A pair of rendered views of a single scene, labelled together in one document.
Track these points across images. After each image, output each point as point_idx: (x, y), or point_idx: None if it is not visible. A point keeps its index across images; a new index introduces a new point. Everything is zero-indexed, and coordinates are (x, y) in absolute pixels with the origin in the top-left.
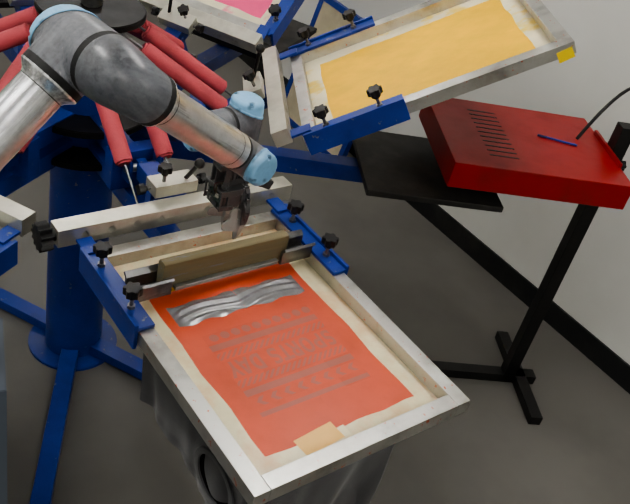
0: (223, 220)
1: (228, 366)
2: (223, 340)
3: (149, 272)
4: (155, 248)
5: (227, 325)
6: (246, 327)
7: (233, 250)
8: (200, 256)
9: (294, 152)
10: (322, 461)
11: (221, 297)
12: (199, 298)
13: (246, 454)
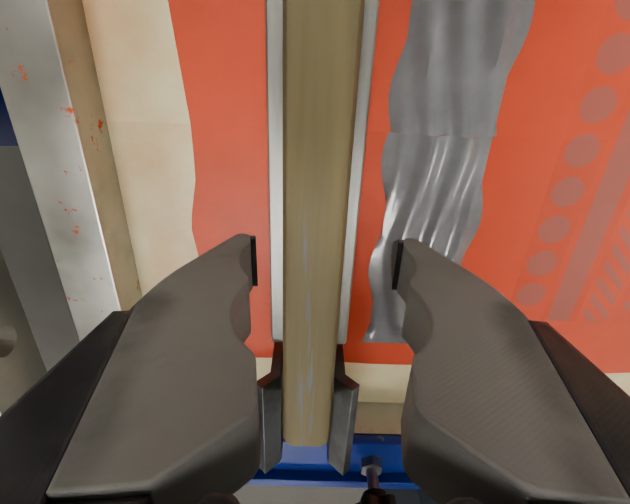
0: (249, 287)
1: None
2: (556, 278)
3: (280, 412)
4: (122, 293)
5: (517, 236)
6: (566, 189)
7: (351, 157)
8: (332, 329)
9: None
10: None
11: (407, 189)
12: (370, 248)
13: None
